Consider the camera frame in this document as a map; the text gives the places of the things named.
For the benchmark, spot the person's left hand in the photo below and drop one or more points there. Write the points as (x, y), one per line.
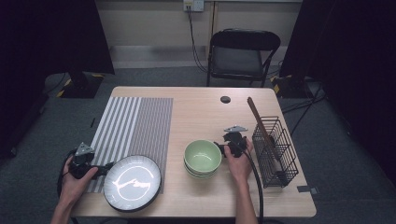
(73, 188)

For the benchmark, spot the black stand base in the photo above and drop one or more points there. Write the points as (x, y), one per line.
(79, 88)
(289, 90)

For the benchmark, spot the grey tape strip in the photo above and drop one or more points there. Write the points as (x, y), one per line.
(306, 189)

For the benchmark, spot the black curtain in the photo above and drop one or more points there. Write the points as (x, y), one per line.
(358, 62)
(46, 37)

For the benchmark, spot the large white ribbed plate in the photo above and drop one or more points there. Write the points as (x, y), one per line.
(109, 189)

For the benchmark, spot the person's right hand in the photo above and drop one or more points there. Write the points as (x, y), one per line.
(239, 168)

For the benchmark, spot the small black floor tape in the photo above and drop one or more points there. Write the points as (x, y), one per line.
(92, 122)

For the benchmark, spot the white wall socket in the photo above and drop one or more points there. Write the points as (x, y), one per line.
(193, 4)

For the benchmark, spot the black folding chair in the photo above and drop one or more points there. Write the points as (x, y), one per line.
(243, 40)

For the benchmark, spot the dark round table grommet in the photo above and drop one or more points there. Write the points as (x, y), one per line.
(225, 99)

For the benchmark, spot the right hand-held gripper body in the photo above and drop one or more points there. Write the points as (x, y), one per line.
(235, 141)

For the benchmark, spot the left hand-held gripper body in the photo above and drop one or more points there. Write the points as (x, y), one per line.
(81, 165)

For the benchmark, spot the grey white striped placemat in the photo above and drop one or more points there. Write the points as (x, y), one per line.
(149, 124)

